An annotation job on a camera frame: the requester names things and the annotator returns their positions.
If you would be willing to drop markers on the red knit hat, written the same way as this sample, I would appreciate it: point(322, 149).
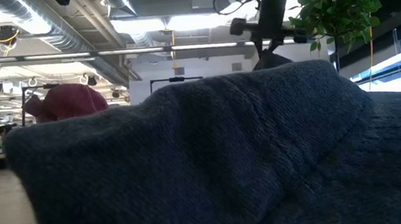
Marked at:
point(68, 101)

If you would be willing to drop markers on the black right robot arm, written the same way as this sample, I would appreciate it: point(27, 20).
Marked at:
point(273, 7)

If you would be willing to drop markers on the green leafy potted plant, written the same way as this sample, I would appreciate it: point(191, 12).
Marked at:
point(338, 4)

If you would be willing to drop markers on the black hanging ceiling device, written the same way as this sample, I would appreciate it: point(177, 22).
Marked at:
point(6, 34)

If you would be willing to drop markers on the long ceiling light rail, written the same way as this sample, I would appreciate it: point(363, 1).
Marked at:
point(130, 51)

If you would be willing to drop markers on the large silver ventilation duct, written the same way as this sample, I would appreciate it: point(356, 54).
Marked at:
point(49, 27)

